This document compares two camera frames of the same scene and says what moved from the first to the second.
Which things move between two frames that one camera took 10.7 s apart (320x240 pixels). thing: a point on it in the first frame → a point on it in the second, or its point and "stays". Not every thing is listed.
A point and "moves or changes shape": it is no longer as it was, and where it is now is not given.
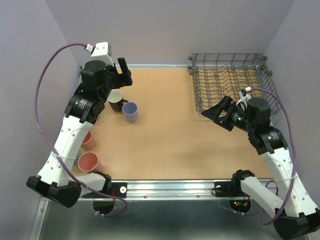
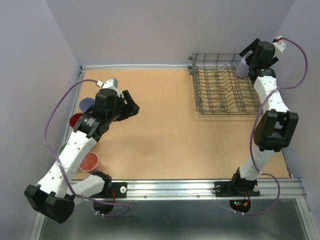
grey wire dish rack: x=215 y=76 stays
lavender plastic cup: x=130 y=109 moves or changes shape
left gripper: x=123 y=79 → x=129 y=110
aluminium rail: x=167 y=190 stays
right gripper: x=227 y=105 → x=252 y=47
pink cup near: x=89 y=161 stays
